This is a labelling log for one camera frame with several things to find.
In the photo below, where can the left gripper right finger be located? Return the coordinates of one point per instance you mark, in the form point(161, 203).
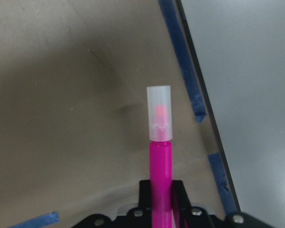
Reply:
point(180, 199)

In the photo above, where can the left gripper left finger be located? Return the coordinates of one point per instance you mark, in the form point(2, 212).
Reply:
point(145, 198)

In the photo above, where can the pink marker pen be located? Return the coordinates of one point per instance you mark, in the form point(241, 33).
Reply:
point(160, 153)

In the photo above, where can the silver laptop notebook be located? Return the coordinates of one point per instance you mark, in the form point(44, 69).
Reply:
point(240, 47)

